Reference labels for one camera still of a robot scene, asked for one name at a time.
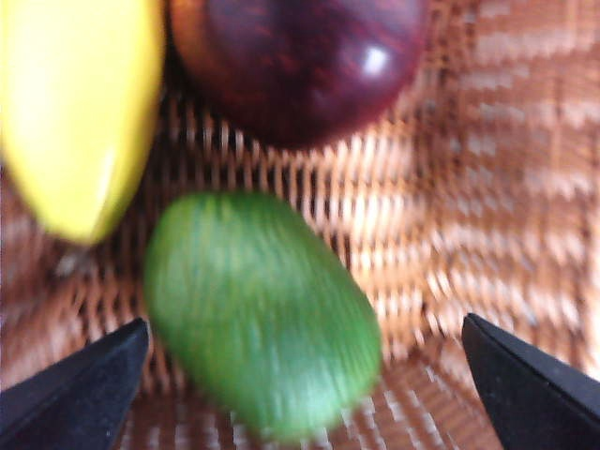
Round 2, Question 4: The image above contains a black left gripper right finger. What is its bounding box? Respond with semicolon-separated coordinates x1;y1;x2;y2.
460;313;600;450

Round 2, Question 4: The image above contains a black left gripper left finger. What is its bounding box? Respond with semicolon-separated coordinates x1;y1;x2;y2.
0;317;150;450

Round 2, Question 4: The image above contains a green avocado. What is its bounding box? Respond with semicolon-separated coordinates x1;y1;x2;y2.
142;190;383;444

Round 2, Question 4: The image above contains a brown wicker basket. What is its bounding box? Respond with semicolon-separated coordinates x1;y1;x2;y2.
0;0;600;450

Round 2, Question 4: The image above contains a yellow banana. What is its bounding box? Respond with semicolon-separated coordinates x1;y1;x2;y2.
0;0;166;246

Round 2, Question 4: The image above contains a dark purple plum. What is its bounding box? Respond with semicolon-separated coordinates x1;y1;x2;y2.
169;0;430;150

